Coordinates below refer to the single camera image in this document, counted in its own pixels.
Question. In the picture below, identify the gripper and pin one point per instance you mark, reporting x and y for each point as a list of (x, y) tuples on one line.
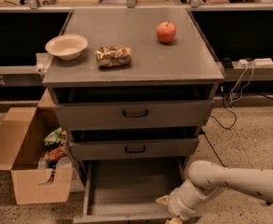
[(174, 205)]

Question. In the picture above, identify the grey bottom drawer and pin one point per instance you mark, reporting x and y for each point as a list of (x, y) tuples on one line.
[(125, 191)]

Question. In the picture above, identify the grey drawer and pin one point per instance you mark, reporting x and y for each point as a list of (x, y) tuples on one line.
[(133, 115), (133, 149), (125, 191)]

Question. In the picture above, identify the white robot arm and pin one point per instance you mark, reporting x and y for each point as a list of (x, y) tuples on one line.
[(206, 180)]

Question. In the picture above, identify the grey top drawer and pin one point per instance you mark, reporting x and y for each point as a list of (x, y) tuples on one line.
[(133, 115)]

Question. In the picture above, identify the grey middle drawer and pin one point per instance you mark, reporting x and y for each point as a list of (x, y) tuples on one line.
[(133, 149)]

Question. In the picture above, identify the grey drawer cabinet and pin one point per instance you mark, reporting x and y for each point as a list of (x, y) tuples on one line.
[(181, 70)]

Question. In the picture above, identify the orange snack packet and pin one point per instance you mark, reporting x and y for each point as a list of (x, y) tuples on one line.
[(54, 154)]

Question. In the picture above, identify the green snack packet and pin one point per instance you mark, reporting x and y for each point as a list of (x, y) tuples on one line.
[(53, 138)]

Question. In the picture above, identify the white power strip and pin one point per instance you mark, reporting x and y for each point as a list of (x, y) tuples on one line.
[(264, 62)]

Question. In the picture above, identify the shiny snack bag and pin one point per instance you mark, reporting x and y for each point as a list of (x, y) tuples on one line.
[(113, 56)]

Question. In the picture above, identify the red apple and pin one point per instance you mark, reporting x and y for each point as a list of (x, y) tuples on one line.
[(166, 32)]

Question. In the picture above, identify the open cardboard box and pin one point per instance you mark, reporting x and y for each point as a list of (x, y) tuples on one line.
[(22, 134)]

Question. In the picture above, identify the white bowl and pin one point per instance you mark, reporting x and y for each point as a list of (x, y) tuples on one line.
[(66, 47)]

